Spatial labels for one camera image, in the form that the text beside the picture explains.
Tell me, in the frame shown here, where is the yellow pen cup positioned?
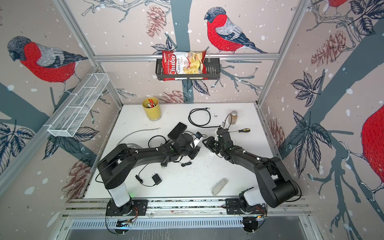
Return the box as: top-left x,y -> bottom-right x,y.
142,97 -> 162,122

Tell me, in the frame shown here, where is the black wall plug adapter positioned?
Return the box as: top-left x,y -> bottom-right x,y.
152,174 -> 162,186

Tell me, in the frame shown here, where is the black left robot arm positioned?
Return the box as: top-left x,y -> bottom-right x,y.
98,132 -> 203,208

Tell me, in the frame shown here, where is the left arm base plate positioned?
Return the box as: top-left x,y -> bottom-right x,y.
106,199 -> 149,217

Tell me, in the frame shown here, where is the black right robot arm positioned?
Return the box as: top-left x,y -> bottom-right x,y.
203,128 -> 302,208

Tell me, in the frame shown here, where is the black wire wall basket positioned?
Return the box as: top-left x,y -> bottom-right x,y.
155,58 -> 221,81

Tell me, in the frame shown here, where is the beige power strip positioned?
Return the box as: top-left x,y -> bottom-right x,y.
211,178 -> 228,197

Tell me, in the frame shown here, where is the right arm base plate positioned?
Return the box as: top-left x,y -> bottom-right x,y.
224,198 -> 268,216

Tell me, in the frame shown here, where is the black ribbed power brick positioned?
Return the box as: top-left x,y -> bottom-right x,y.
168,122 -> 187,141

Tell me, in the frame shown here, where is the red cassava chips bag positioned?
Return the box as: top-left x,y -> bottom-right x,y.
162,51 -> 207,75

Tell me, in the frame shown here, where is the white mesh wall shelf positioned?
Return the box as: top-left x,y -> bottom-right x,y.
48,73 -> 110,137

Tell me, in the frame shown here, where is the black yellow flathead screwdriver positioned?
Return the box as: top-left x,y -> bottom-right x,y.
229,129 -> 251,133

